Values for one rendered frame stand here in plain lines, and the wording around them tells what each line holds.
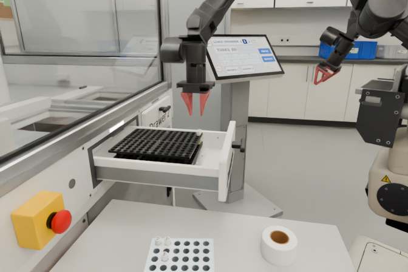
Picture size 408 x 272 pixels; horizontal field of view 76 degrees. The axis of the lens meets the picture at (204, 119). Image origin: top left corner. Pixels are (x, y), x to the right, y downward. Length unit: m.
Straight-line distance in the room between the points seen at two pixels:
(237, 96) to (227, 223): 1.10
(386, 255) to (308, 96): 2.55
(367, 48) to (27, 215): 3.83
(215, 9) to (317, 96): 3.09
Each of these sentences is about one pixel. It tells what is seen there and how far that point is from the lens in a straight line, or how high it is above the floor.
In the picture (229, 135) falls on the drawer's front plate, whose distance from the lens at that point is 0.72.
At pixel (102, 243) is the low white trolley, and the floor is 0.76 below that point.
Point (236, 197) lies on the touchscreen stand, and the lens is 1.98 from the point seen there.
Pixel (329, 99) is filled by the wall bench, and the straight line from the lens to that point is 3.80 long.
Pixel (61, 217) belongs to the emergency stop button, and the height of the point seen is 0.89.
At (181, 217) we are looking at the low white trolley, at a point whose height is 0.76.
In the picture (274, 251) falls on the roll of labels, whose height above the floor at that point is 0.80.
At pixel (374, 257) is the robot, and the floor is 0.28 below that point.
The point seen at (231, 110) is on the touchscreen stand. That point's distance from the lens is 1.67.
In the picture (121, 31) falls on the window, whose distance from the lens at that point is 0.87.
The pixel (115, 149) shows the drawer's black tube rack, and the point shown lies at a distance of 0.74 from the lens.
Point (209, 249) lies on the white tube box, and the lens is 0.56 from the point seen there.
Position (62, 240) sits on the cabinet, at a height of 0.76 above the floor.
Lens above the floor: 1.19
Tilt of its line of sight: 18 degrees down
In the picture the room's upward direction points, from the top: straight up
